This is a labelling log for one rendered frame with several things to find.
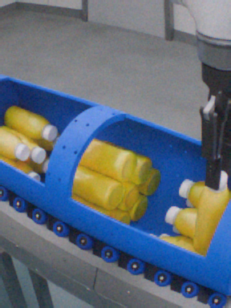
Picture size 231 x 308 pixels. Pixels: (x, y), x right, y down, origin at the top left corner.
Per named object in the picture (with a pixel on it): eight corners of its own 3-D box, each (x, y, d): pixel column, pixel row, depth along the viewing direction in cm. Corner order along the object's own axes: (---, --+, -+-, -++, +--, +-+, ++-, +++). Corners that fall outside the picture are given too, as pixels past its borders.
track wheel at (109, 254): (119, 249, 113) (123, 249, 115) (103, 241, 116) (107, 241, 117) (112, 265, 113) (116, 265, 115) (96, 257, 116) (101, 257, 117)
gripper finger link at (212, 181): (223, 156, 86) (220, 157, 85) (219, 188, 90) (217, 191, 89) (208, 150, 87) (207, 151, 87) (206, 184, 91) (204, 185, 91)
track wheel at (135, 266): (146, 261, 109) (150, 261, 111) (130, 254, 112) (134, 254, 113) (138, 277, 109) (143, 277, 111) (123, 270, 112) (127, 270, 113)
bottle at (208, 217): (185, 246, 101) (193, 182, 92) (207, 231, 105) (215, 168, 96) (207, 260, 97) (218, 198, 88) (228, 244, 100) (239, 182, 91)
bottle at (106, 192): (113, 216, 114) (58, 188, 123) (128, 190, 116) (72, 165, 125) (101, 204, 109) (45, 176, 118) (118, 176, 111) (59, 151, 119)
